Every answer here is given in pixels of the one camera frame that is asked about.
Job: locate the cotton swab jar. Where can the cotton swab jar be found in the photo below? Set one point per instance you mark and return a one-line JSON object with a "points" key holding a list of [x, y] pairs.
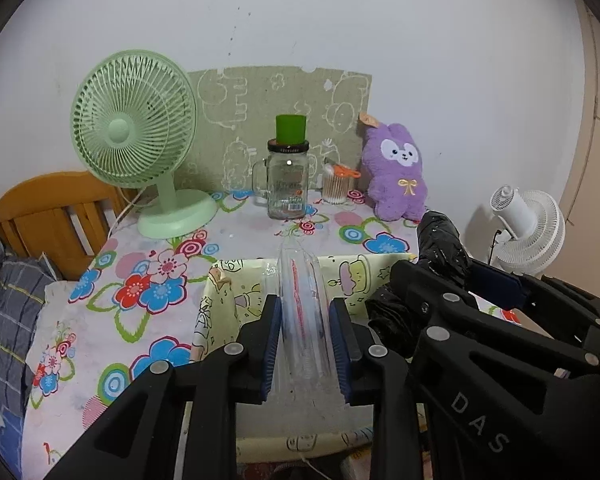
{"points": [[336, 191]]}

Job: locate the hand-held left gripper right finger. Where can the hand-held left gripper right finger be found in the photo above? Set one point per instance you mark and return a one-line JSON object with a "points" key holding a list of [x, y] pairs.
{"points": [[341, 350]]}

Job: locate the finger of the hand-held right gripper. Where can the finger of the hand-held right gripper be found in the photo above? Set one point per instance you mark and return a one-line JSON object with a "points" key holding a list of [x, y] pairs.
{"points": [[495, 282], [430, 290]]}

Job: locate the blue bed sheet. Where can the blue bed sheet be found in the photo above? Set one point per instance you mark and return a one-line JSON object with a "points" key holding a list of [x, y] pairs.
{"points": [[0, 445]]}

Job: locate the green desk fan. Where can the green desk fan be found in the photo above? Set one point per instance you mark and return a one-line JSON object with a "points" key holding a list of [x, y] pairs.
{"points": [[130, 130]]}

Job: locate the black plastic bag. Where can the black plastic bag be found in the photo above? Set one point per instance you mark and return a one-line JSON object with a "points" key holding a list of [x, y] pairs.
{"points": [[440, 245]]}

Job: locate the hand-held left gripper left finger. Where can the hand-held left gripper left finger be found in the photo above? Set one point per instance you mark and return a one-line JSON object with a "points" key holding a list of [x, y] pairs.
{"points": [[272, 345]]}

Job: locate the green plastic cup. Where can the green plastic cup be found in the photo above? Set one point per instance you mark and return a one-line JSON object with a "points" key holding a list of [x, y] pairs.
{"points": [[290, 129]]}

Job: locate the clear plastic bottle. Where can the clear plastic bottle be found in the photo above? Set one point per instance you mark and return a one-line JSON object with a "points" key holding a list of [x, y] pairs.
{"points": [[305, 320]]}

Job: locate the white desk fan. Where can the white desk fan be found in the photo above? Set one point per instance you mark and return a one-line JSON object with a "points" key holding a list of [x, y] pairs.
{"points": [[535, 235]]}

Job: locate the yellow cartoon fabric storage box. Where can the yellow cartoon fabric storage box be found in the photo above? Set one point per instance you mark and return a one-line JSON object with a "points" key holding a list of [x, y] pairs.
{"points": [[230, 300]]}

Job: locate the glass mug jar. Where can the glass mug jar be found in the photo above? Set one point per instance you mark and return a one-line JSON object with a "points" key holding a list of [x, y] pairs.
{"points": [[286, 185]]}

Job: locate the purple plush bunny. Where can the purple plush bunny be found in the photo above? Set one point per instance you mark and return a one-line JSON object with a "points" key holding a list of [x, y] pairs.
{"points": [[395, 180]]}

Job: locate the grey plaid pillow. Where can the grey plaid pillow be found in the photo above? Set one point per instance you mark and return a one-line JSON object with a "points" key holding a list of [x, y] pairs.
{"points": [[10, 310]]}

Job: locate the cartoon print cardboard sheet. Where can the cartoon print cardboard sheet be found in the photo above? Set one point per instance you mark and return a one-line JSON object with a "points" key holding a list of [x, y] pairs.
{"points": [[240, 105]]}

